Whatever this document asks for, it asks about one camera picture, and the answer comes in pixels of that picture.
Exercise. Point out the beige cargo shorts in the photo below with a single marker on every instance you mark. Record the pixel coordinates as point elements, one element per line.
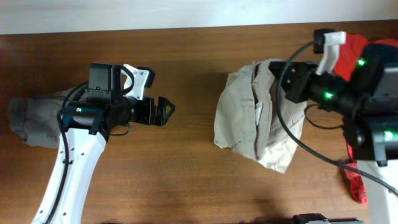
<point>246,120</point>

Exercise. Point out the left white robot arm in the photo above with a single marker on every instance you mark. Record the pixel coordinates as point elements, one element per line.
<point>85,128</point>

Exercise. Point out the red garment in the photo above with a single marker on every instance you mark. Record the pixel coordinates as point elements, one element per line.
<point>348,57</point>

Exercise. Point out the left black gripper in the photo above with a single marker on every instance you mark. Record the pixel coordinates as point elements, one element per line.
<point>151,111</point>

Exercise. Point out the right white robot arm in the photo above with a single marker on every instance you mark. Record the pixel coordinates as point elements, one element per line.
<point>368,105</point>

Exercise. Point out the black garment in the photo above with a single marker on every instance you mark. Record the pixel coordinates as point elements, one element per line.
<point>380,54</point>

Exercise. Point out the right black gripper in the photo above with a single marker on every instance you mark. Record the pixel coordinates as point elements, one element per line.
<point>292,81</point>

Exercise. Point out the grey crumpled garment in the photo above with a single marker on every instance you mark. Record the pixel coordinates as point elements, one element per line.
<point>34,119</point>

